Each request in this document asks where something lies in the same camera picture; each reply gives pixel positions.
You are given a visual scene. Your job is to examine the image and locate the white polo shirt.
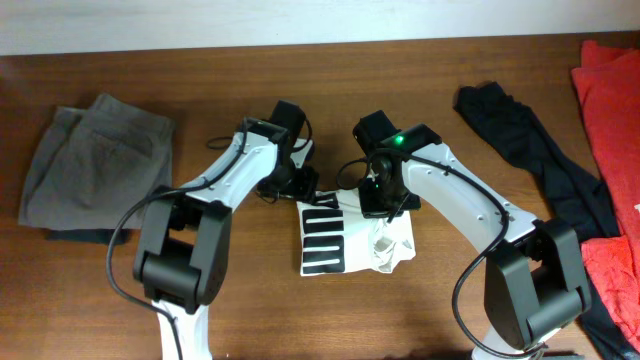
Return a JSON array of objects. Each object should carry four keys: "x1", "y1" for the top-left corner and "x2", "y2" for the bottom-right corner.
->
[{"x1": 297, "y1": 190, "x2": 416, "y2": 277}]

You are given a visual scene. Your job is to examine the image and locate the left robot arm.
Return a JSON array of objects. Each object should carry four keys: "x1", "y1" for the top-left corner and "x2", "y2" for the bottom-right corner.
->
[{"x1": 133, "y1": 101, "x2": 318, "y2": 359}]

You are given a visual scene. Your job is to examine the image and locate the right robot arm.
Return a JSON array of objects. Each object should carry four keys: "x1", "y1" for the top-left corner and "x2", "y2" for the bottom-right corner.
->
[{"x1": 353, "y1": 111, "x2": 591, "y2": 359}]

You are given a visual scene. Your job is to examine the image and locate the black garment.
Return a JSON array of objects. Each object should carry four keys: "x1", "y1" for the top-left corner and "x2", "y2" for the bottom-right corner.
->
[{"x1": 453, "y1": 82, "x2": 640, "y2": 360}]

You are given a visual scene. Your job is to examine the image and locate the folded grey trousers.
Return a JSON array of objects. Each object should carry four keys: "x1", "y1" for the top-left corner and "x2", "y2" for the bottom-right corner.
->
[{"x1": 18, "y1": 94, "x2": 175, "y2": 231}]

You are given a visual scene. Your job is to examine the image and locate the red garment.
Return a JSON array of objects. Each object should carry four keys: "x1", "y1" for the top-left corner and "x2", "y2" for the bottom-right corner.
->
[{"x1": 571, "y1": 40, "x2": 639, "y2": 348}]

